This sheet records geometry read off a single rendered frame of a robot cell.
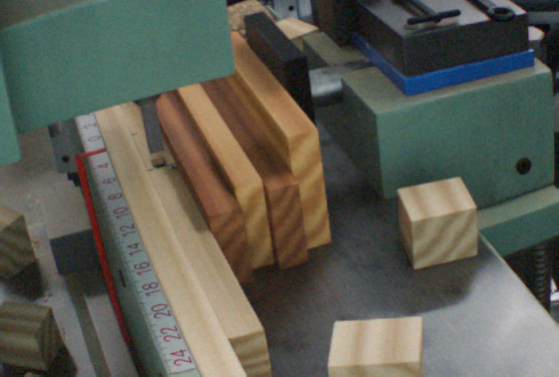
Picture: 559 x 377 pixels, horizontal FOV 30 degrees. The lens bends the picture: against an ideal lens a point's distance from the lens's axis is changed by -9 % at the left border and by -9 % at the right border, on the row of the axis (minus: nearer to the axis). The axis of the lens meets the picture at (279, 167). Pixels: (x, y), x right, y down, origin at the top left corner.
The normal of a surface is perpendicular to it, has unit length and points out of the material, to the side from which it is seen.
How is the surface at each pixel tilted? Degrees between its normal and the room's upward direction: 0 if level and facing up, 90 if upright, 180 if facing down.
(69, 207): 0
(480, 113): 90
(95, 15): 90
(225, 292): 0
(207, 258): 0
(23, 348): 90
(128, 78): 90
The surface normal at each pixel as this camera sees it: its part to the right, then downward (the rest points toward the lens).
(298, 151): 0.30, 0.43
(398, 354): -0.12, -0.87
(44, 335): 0.97, 0.00
